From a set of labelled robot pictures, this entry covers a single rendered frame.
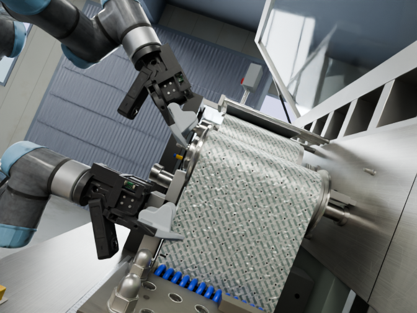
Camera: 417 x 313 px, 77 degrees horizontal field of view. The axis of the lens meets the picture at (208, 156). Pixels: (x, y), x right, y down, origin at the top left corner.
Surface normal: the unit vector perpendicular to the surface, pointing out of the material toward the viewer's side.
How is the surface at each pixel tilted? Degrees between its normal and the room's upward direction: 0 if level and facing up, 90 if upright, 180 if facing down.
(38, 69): 90
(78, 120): 90
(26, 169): 90
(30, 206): 90
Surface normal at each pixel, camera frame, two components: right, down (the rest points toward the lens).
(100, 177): -0.04, -0.06
